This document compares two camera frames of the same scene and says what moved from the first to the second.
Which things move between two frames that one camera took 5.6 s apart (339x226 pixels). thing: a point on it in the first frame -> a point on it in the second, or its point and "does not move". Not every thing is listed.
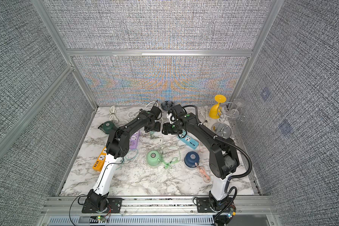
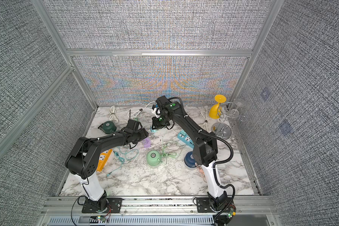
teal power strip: x=189 y=141 does not move
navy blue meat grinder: x=190 y=158 does not move
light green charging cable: x=168 y=165 -> x=173 y=154
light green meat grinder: x=152 y=159 does not move
